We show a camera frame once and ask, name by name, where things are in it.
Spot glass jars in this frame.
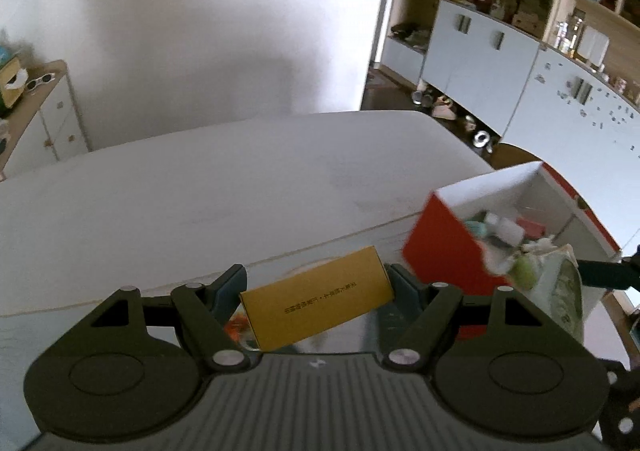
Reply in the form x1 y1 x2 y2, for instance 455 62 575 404
555 15 584 55

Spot low white cabinet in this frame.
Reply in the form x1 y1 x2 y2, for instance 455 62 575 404
382 38 429 85

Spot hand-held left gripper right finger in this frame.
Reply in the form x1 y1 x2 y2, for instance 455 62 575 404
382 263 551 373

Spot yellow orange cardboard box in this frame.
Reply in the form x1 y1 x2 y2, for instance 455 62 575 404
239 246 394 353

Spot white side cabinet wooden top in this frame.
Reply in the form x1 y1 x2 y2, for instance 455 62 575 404
0 60 92 182

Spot white sunglasses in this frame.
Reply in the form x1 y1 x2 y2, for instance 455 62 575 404
25 73 57 93

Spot white containers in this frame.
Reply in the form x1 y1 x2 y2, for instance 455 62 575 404
580 26 612 68

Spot white cabinet with dotted doors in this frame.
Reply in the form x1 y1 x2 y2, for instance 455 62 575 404
500 46 640 188

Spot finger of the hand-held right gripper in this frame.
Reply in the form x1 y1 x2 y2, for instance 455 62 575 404
577 253 640 290

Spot tissue box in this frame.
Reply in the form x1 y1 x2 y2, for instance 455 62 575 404
0 56 29 108

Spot white two-door cabinet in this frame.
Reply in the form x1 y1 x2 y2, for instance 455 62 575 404
420 0 545 134

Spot red cardboard box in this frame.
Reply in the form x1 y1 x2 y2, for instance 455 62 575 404
402 161 623 338

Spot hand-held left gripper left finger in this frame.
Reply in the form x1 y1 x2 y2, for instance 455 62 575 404
90 263 251 372

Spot clear plastic packet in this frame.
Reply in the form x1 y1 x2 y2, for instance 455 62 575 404
500 242 586 343

